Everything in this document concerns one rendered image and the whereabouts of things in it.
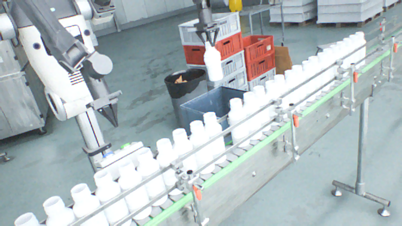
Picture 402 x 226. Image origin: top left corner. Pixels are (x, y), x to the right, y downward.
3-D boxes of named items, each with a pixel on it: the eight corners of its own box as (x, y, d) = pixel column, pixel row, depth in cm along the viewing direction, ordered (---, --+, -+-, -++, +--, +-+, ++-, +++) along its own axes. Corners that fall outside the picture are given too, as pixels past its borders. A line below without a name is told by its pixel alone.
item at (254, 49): (247, 64, 373) (246, 48, 364) (224, 63, 402) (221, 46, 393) (275, 51, 409) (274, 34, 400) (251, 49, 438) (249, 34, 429)
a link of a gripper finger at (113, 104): (127, 122, 91) (114, 94, 90) (106, 133, 87) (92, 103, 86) (120, 124, 97) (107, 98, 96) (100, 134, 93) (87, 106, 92)
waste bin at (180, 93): (193, 143, 311) (180, 85, 285) (168, 132, 344) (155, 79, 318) (224, 125, 336) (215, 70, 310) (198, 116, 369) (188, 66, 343)
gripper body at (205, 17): (205, 26, 128) (202, 8, 125) (221, 25, 120) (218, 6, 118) (193, 28, 125) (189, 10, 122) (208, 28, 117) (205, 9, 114)
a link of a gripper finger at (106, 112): (133, 119, 92) (121, 91, 91) (112, 130, 89) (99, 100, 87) (126, 121, 98) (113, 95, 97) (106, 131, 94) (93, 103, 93)
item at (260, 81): (251, 97, 391) (249, 82, 382) (228, 93, 420) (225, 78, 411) (277, 81, 427) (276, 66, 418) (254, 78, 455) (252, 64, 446)
